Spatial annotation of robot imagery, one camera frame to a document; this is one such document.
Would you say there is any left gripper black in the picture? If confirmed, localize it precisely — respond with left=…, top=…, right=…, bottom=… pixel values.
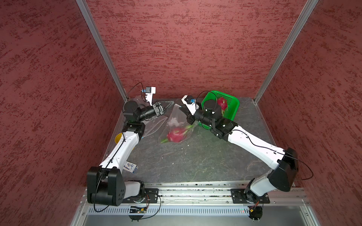
left=138, top=99, right=174, bottom=121

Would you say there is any clear zip-top bag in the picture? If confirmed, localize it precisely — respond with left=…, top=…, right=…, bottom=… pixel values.
left=159, top=104, right=195, bottom=144
left=133, top=96, right=168, bottom=138

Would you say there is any bag dragon fruit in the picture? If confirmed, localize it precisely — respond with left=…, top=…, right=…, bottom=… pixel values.
left=160, top=125, right=194, bottom=144

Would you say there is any clear zip-top bag front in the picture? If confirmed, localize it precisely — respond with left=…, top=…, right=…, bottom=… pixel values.
left=133, top=96, right=168, bottom=138

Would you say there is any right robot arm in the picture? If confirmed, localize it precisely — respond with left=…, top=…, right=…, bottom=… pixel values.
left=181, top=95, right=298, bottom=203

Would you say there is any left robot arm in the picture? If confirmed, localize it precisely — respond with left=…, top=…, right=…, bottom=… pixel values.
left=87, top=101, right=174, bottom=206

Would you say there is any white paper card rear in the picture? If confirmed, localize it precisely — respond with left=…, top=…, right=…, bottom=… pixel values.
left=167, top=117, right=184, bottom=127

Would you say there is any green plastic basket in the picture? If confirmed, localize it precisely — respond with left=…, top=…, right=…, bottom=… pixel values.
left=197, top=90, right=240, bottom=130

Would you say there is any yellow cup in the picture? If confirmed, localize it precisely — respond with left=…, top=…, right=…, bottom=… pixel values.
left=115, top=133, right=123, bottom=144

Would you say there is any left corner aluminium profile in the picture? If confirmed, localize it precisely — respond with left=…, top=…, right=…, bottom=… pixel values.
left=76, top=0, right=128, bottom=102

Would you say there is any corner aluminium profile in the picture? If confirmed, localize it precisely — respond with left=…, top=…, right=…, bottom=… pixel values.
left=254, top=0, right=319, bottom=105
left=76, top=0, right=128, bottom=102

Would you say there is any right corner aluminium profile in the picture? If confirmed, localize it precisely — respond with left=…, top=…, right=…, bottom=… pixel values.
left=254, top=0, right=319, bottom=105

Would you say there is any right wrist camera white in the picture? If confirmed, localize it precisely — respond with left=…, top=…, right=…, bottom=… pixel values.
left=182, top=95, right=199, bottom=115

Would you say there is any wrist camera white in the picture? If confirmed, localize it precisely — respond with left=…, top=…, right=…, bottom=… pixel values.
left=141, top=87, right=156, bottom=105
left=182, top=95, right=199, bottom=115

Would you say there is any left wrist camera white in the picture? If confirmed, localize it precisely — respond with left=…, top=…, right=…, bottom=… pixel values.
left=141, top=87, right=156, bottom=105

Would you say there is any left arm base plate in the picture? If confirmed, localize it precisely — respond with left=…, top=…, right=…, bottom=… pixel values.
left=122, top=188, right=159, bottom=204

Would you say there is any aluminium rail frame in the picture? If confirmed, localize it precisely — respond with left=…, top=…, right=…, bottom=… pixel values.
left=71, top=181, right=319, bottom=226

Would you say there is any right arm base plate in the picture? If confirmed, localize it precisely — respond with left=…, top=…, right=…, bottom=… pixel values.
left=230, top=189, right=270, bottom=204

